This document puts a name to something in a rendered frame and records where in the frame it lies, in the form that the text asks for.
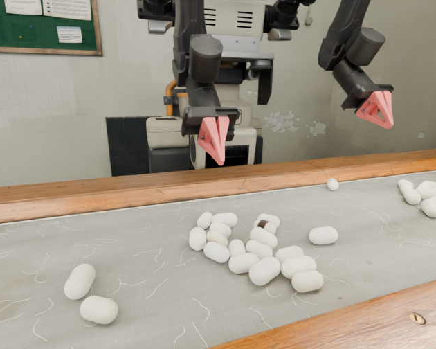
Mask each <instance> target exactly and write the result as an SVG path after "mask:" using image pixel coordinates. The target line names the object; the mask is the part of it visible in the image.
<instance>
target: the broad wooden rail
mask: <svg viewBox="0 0 436 349"><path fill-rule="evenodd" d="M435 170H436V149H430V150H415V151H406V152H391V153H383V154H367V155H358V156H343V157H334V158H326V159H311V160H302V161H287V162H279V163H263V164H255V165H239V166H231V167H222V168H207V169H199V170H184V171H175V172H160V173H152V174H138V175H128V176H119V177H103V178H95V179H80V180H71V181H56V182H48V183H39V184H24V185H16V186H0V224H3V223H9V222H20V221H26V220H37V219H44V218H50V217H60V216H66V215H77V214H83V213H94V212H100V211H111V210H117V209H123V208H134V207H140V206H151V205H157V204H168V203H174V202H185V201H191V200H197V199H207V198H214V197H225V196H231V195H242V194H248V193H258V192H264V191H271V190H282V189H287V188H299V187H305V186H315V185H321V184H327V181H328V180H329V179H331V178H334V179H336V180H337V182H344V181H356V180H362V179H372V178H378V177H389V176H395V175H406V174H412V173H418V172H429V171H435Z"/></svg>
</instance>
